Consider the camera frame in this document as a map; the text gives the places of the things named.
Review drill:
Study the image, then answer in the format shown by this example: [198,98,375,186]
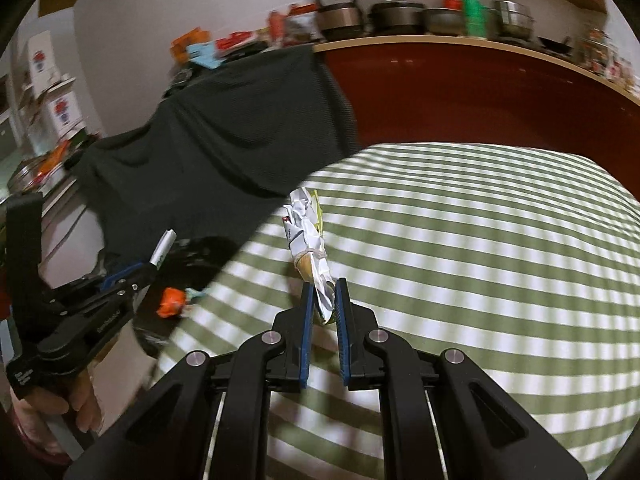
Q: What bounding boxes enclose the orange wrapper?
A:
[156,287,186,318]

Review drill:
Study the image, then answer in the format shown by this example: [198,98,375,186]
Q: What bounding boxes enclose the white paper wrapper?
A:
[282,186,335,325]

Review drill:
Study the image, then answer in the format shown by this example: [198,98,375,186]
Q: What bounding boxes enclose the white paper tube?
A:
[149,230,177,269]

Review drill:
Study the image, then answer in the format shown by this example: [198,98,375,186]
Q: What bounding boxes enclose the teal white tube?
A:
[184,287,206,304]

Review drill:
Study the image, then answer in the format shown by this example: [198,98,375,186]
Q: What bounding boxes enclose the red kitchen cabinets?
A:
[318,37,639,195]

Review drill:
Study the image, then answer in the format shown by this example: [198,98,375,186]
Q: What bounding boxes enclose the person's left hand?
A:
[22,370,103,432]

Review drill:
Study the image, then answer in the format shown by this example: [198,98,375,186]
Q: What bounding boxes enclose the dark green draped cloth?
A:
[73,47,359,272]

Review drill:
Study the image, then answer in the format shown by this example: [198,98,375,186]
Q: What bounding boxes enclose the white box red print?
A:
[47,90,85,138]

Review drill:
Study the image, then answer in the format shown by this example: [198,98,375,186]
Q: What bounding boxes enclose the green white checkered tablecloth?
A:
[152,143,639,479]

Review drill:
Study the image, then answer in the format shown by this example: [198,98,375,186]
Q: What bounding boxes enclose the orange bag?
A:
[170,27,210,65]

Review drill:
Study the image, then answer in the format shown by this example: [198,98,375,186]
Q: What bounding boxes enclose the light blue box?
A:
[186,41,222,70]

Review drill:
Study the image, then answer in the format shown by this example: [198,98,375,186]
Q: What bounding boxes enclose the red plastic item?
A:
[215,32,256,52]

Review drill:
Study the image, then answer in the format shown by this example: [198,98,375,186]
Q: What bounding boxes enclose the snack bag on counter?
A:
[284,3,322,46]

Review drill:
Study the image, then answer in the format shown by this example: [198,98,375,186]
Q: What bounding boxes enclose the rice cooker open lid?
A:
[316,0,364,41]

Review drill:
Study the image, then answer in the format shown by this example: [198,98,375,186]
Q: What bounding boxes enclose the black pot with lid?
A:
[369,0,426,36]

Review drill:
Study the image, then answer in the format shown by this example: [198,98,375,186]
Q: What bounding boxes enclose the grey metal bowl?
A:
[423,8,465,36]

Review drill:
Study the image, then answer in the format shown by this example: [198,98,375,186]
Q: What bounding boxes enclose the green thermos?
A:
[462,0,487,39]

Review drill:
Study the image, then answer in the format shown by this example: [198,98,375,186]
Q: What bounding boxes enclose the black wok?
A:
[538,37,573,56]

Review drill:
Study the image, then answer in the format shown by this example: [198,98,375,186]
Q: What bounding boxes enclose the red thermos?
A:
[442,0,463,11]

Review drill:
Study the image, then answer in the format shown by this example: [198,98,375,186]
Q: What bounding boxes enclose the steel steamer pot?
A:
[491,0,535,40]

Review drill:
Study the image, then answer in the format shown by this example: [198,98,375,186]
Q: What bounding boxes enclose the condiment jars rack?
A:
[578,27,636,92]

